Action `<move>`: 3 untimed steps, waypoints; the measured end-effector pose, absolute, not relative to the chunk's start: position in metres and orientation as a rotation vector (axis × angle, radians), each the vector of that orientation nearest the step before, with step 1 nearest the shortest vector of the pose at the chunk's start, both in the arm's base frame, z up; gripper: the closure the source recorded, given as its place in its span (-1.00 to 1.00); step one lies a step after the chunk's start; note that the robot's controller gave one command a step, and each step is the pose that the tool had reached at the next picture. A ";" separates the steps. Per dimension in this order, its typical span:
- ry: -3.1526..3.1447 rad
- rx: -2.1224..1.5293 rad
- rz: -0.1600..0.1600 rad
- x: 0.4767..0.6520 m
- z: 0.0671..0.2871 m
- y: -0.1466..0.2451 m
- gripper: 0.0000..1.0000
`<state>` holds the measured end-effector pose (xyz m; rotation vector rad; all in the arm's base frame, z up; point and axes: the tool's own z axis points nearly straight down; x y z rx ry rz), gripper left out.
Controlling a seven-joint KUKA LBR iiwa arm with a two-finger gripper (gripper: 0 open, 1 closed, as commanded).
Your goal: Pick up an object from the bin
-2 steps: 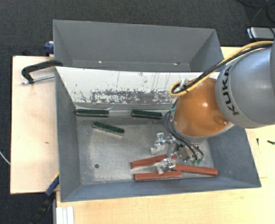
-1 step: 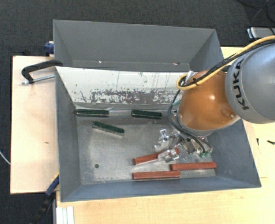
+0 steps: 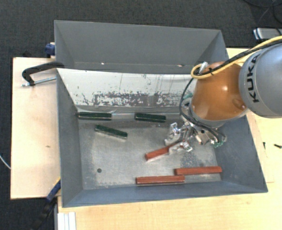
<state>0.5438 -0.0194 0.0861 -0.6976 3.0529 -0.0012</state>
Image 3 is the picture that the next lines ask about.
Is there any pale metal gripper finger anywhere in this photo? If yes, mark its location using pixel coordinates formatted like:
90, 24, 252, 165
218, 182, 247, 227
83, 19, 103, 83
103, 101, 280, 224
164, 122, 180, 147
168, 141, 194, 156

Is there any red-brown flat block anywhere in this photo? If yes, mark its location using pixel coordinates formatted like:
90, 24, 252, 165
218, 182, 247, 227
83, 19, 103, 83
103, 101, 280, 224
135, 174, 186, 185
174, 165, 223, 176
144, 145, 174, 162

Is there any dark green flat block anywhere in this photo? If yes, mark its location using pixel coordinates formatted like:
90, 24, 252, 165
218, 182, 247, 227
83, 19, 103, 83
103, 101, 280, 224
134, 112, 167, 123
78, 111, 113, 121
94, 124, 129, 140

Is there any grey metal bin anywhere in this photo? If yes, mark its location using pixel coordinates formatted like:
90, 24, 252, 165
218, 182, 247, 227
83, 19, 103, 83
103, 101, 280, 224
54, 20, 269, 208

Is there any pale wood board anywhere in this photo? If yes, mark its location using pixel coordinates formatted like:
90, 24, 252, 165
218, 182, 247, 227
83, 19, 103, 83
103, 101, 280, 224
10, 57, 61, 200

